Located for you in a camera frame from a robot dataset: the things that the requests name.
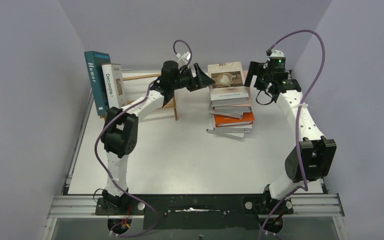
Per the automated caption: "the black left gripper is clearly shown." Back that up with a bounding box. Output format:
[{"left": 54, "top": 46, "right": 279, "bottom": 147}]
[{"left": 171, "top": 63, "right": 215, "bottom": 93}]

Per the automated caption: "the wooden book rack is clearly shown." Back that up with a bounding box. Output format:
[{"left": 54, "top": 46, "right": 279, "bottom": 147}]
[{"left": 102, "top": 72, "right": 179, "bottom": 122}]

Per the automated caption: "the purple cable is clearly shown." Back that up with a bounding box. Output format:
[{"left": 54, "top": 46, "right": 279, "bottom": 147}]
[
  {"left": 257, "top": 29, "right": 326, "bottom": 240},
  {"left": 94, "top": 39, "right": 194, "bottom": 239}
]

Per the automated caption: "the pink book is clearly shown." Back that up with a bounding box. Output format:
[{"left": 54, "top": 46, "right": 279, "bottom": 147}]
[{"left": 209, "top": 71, "right": 251, "bottom": 112}]

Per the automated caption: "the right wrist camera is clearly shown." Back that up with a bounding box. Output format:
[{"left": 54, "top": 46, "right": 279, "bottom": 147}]
[{"left": 266, "top": 49, "right": 285, "bottom": 59}]

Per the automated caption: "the bottom grey book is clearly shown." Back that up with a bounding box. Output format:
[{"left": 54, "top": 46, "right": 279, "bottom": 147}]
[{"left": 206, "top": 125, "right": 252, "bottom": 140}]

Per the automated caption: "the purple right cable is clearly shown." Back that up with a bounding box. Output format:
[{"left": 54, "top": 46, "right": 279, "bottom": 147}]
[{"left": 257, "top": 29, "right": 326, "bottom": 240}]

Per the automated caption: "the white Decorate Furniture book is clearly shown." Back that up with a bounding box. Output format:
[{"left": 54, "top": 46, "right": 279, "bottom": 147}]
[{"left": 101, "top": 63, "right": 128, "bottom": 114}]

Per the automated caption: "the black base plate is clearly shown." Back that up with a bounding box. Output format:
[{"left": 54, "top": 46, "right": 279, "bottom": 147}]
[{"left": 95, "top": 193, "right": 294, "bottom": 230}]

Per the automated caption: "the teal Humor book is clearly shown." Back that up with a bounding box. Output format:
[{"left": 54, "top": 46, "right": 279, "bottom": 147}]
[{"left": 84, "top": 50, "right": 111, "bottom": 117}]

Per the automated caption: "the white Afternoon tea book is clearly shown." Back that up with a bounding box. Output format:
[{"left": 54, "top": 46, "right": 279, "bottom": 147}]
[{"left": 207, "top": 61, "right": 249, "bottom": 108}]

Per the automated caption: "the grey book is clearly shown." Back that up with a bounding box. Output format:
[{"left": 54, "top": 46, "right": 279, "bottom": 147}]
[
  {"left": 208, "top": 108, "right": 244, "bottom": 119},
  {"left": 206, "top": 125, "right": 252, "bottom": 140}
]

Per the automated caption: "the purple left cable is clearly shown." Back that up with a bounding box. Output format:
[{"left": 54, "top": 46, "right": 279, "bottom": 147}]
[{"left": 94, "top": 39, "right": 194, "bottom": 239}]

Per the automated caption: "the orange book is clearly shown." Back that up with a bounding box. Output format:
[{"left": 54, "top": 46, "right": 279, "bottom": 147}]
[{"left": 213, "top": 111, "right": 255, "bottom": 127}]

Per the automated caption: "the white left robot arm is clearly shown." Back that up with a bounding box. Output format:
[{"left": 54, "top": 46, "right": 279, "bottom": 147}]
[{"left": 95, "top": 60, "right": 215, "bottom": 208}]

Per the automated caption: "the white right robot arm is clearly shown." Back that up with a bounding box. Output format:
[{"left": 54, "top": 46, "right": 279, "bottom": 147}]
[{"left": 245, "top": 56, "right": 337, "bottom": 214}]

